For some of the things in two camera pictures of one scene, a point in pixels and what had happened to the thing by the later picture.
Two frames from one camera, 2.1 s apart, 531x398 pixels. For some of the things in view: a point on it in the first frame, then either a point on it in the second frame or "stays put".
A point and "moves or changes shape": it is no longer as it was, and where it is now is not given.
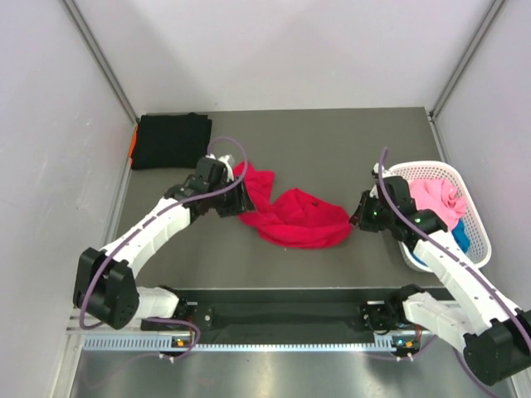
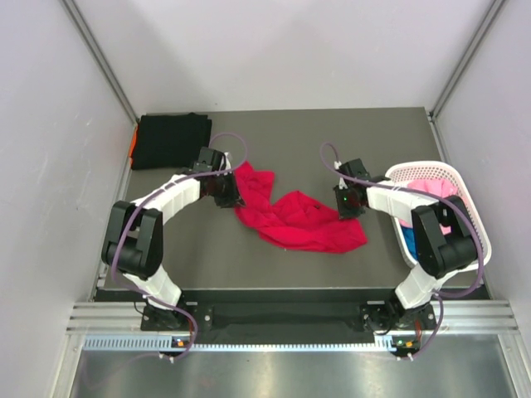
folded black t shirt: [172, 141] stays put
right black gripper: [358, 219] -> [344, 213]
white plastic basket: [480, 249] stays put
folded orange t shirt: [133, 143] stays put
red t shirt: [292, 218] moves or changes shape
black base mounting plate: [300, 313] stays put
